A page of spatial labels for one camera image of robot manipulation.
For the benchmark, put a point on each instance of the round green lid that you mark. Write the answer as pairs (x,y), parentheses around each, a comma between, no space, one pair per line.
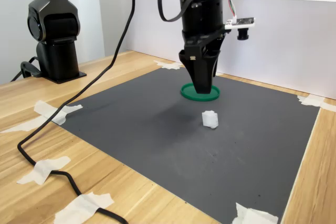
(187,93)

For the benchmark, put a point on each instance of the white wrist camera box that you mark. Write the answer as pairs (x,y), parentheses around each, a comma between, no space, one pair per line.
(242,23)

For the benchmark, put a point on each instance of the dark grey mat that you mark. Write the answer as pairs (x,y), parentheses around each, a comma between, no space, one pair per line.
(183,155)

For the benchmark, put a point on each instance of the white tape piece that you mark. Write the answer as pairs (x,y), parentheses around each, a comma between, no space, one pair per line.
(312,101)
(168,65)
(23,127)
(252,216)
(42,107)
(43,169)
(81,207)

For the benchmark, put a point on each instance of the small white plastic terminal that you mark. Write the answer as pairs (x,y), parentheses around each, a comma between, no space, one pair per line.
(210,119)

